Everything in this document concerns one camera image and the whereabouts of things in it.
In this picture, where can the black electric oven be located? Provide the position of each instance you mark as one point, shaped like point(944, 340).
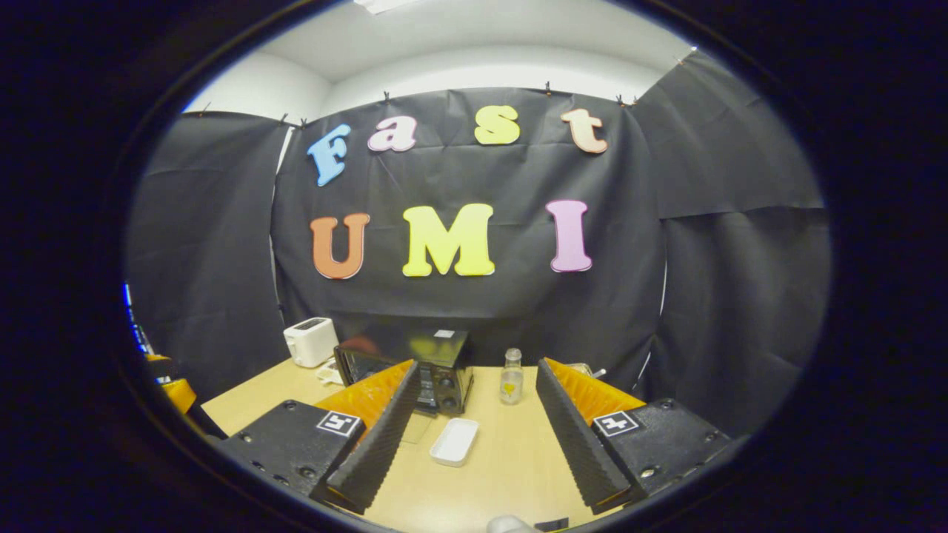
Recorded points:
point(444, 363)

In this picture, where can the black backdrop cloth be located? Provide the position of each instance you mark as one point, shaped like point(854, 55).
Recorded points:
point(481, 311)

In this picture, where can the white and blue object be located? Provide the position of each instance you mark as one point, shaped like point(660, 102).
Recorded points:
point(135, 318)

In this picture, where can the row of black cloth clips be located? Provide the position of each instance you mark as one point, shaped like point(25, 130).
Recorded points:
point(385, 97)

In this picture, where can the white toaster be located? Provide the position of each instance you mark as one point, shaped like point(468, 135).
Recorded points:
point(311, 340)

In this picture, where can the ceiling light panel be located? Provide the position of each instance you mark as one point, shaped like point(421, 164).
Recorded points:
point(381, 5)

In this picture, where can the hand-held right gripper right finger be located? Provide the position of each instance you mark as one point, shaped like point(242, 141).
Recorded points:
point(581, 444)

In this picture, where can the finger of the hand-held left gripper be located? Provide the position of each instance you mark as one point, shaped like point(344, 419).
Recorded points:
point(181, 396)
point(164, 369)

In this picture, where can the white divided plate of grains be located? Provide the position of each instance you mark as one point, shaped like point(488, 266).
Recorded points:
point(329, 374)

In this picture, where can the white rectangular dish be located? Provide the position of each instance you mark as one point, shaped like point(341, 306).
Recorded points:
point(454, 442)

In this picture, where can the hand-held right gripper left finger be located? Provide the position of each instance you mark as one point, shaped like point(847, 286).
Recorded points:
point(378, 444)

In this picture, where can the clear glass bottle yellow label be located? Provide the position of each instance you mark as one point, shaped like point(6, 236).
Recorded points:
point(511, 381)

